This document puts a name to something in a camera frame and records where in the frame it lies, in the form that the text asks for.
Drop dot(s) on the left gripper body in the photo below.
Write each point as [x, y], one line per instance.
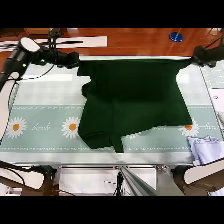
[68, 59]

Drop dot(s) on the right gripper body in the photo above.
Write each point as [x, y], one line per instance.
[200, 56]

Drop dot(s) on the dark green T-shirt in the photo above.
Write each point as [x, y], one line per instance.
[133, 96]

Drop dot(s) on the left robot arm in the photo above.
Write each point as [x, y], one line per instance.
[16, 58]

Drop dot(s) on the blue round floor marker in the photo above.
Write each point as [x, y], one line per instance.
[176, 36]

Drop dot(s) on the pale lilac garment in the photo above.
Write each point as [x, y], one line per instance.
[207, 150]

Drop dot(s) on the silver frame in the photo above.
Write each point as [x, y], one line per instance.
[140, 183]

